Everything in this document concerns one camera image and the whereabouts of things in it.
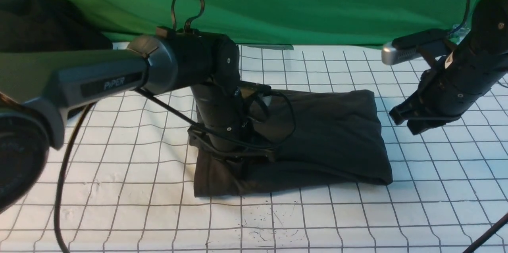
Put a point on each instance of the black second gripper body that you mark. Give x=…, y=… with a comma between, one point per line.
x=452, y=84

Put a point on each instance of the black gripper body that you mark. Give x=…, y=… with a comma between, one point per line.
x=225, y=112

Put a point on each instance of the dark gray long-sleeved shirt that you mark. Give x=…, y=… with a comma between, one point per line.
x=338, y=139

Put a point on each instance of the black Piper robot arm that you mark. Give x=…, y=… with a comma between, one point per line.
x=39, y=89

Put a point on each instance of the black second robot arm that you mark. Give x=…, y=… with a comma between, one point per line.
x=489, y=23

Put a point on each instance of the metal binder clip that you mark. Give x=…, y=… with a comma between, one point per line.
x=459, y=31

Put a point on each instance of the black cloth pile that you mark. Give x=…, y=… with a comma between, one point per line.
x=47, y=25

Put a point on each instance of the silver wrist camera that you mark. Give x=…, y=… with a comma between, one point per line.
x=425, y=44
x=255, y=92

